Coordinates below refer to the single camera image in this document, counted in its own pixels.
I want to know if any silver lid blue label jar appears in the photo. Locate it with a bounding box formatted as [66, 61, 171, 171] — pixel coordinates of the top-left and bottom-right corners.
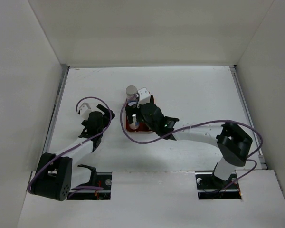
[126, 85, 137, 100]

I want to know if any tall silver lid spice jar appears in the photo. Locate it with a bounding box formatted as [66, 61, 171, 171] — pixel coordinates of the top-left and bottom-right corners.
[129, 114, 140, 130]

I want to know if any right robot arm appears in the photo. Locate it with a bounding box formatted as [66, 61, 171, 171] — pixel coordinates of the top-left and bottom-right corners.
[125, 102, 253, 188]

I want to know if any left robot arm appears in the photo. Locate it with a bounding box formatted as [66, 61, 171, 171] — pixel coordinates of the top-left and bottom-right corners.
[28, 103, 115, 201]

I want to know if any red rectangular tray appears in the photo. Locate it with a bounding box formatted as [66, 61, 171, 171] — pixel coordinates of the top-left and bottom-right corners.
[124, 101, 151, 133]

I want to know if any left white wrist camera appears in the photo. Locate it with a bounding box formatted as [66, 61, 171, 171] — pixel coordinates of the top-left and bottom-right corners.
[77, 102, 92, 118]

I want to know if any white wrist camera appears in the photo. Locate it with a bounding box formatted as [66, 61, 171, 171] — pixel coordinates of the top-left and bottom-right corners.
[77, 102, 92, 118]
[137, 87, 151, 108]

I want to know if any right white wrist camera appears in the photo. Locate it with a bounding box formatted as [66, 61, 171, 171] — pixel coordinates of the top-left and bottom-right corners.
[137, 87, 151, 108]

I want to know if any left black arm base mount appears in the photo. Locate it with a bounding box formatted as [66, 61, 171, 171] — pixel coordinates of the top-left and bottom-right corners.
[78, 164, 97, 187]

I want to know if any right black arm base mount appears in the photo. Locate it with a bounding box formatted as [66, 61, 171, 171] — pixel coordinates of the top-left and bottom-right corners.
[211, 172, 237, 190]

